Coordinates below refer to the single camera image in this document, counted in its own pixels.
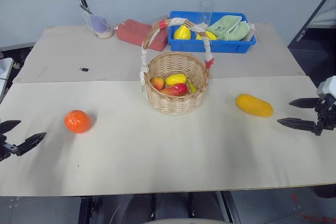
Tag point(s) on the blue plastic bin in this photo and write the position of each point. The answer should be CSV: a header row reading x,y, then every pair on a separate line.
x,y
210,44

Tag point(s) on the green towel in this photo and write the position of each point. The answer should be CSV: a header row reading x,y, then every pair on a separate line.
x,y
229,27

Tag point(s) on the dark rounded shape under table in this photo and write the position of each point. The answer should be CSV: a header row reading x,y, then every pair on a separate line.
x,y
139,208

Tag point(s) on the orange toy fruit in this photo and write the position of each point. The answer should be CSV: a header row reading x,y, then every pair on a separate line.
x,y
77,121

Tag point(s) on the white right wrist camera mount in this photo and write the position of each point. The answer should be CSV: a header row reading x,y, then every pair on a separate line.
x,y
326,85

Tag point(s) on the red cloth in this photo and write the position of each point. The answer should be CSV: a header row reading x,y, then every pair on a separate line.
x,y
140,33

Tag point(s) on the clear cup with purple cloth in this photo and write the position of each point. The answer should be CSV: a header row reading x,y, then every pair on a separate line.
x,y
98,26

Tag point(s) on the red yellow toy peach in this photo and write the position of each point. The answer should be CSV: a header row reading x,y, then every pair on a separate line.
x,y
157,83

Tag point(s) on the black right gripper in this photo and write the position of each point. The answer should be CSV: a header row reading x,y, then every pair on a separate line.
x,y
326,115

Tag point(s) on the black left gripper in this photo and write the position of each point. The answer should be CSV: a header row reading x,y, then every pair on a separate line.
x,y
3,148

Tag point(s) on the red yellow toy mango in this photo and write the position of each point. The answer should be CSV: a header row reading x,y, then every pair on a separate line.
x,y
176,89

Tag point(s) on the yellow toy lemon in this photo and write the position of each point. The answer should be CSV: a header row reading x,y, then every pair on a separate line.
x,y
182,33
210,36
176,79

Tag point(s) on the clear drinking glass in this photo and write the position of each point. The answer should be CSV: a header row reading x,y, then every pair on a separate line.
x,y
205,14

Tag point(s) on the wicker basket with handle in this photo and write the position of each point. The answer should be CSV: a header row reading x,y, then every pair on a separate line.
x,y
175,82

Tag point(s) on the small black clip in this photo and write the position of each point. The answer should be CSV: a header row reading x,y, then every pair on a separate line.
x,y
84,69

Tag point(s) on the dark monitor frame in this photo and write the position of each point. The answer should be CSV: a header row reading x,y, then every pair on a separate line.
x,y
313,16

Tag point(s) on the small yellow green toy fruit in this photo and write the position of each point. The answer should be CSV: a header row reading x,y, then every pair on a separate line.
x,y
193,87

